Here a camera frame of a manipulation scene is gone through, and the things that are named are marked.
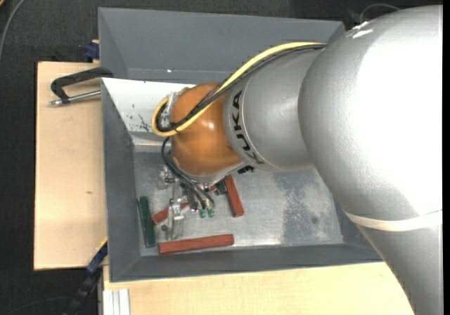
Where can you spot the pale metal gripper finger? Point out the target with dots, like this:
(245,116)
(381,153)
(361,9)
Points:
(176,224)
(165,180)

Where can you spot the red-brown flat block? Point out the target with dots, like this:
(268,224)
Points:
(161,216)
(235,199)
(197,244)

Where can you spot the dark green flat block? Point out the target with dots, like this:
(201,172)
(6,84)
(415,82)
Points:
(147,222)
(220,188)

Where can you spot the pale wood flat board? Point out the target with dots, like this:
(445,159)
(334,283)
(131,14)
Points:
(70,173)

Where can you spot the grey metal bin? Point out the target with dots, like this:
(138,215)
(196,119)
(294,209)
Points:
(197,36)

